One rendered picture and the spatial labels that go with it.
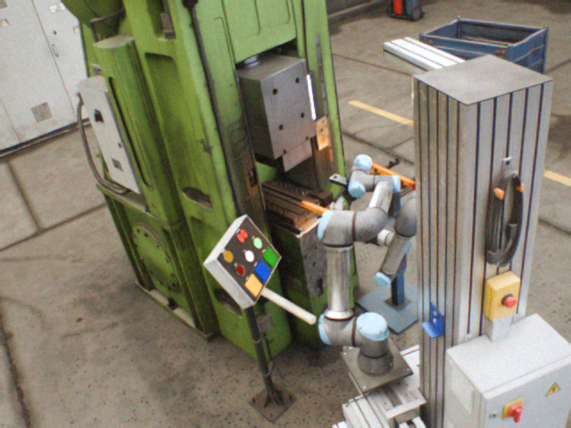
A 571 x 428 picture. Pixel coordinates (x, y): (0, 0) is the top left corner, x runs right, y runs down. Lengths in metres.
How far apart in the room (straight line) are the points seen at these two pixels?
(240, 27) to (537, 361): 1.79
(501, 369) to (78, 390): 2.73
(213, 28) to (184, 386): 2.12
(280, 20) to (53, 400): 2.67
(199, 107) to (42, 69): 5.32
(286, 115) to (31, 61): 5.37
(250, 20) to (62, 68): 5.30
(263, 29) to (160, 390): 2.20
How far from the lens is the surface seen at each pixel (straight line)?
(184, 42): 2.35
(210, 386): 3.41
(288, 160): 2.66
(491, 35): 6.96
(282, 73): 2.52
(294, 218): 2.82
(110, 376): 3.73
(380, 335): 2.08
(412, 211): 2.23
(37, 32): 7.55
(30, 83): 7.62
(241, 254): 2.41
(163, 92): 2.75
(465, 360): 1.74
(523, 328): 1.85
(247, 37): 2.56
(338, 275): 2.05
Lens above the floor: 2.55
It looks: 33 degrees down
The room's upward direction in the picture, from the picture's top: 11 degrees counter-clockwise
